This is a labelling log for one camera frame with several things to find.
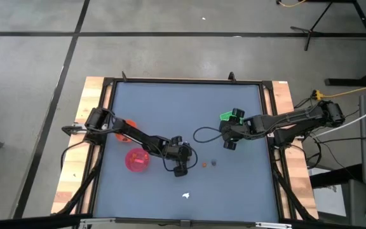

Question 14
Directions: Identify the black aluminium table frame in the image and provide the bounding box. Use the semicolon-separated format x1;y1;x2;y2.
51;71;319;229

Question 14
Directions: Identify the thin yellow cable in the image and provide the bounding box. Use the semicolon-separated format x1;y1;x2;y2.
276;0;308;8

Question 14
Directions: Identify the black desk beam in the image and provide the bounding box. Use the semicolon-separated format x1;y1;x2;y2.
308;163;363;188

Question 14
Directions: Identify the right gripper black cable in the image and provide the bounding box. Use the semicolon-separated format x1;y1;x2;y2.
193;126;225;144

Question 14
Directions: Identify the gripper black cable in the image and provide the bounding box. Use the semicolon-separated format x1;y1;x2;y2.
193;126;225;144
162;148;199;172

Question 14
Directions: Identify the black desk leg frame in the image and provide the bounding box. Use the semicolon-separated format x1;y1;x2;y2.
325;0;366;87

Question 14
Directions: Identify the black floor cable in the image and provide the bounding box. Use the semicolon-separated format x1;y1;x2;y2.
309;136;362;146

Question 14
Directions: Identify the green plastic basket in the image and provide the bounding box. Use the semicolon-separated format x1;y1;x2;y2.
219;108;245;125

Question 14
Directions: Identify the grey-blue table mat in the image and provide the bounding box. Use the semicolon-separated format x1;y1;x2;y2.
93;81;281;223

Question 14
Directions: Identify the black tripod stand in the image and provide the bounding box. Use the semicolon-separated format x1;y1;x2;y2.
290;2;333;52

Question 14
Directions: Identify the orange plastic bowl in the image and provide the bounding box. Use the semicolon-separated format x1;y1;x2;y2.
114;119;138;143

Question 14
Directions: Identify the yellow extension cable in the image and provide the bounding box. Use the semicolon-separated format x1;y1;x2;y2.
322;80;366;99

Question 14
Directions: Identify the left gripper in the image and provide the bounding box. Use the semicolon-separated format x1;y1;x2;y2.
165;135;194;178

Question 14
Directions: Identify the pink plastic bowl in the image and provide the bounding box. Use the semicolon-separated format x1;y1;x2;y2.
125;147;151;173

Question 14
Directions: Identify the left arm supply cable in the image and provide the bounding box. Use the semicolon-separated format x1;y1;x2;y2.
60;139;90;172

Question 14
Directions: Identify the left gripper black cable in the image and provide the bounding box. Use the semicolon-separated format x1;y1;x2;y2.
162;148;199;172

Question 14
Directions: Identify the white cable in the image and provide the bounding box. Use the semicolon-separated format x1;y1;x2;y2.
309;101;366;139

